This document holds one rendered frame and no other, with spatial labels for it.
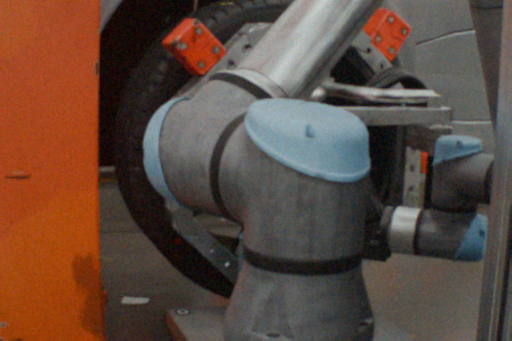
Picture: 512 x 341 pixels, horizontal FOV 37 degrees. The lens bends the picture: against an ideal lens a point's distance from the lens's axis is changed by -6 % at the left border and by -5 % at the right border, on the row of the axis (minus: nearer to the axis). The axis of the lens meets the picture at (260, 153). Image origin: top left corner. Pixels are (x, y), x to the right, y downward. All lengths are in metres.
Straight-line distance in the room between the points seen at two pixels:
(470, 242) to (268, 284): 0.54
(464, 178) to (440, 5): 0.85
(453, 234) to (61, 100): 0.61
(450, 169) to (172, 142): 0.51
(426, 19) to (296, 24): 1.06
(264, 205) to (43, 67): 0.49
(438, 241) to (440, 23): 0.86
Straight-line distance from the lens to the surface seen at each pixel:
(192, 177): 0.81
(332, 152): 0.72
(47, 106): 1.14
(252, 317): 0.76
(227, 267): 1.59
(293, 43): 0.90
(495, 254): 0.72
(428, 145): 1.47
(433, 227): 1.24
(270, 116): 0.73
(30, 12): 1.13
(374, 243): 1.28
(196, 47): 1.49
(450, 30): 2.00
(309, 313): 0.74
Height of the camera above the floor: 1.13
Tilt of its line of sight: 10 degrees down
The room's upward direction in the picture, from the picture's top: 2 degrees clockwise
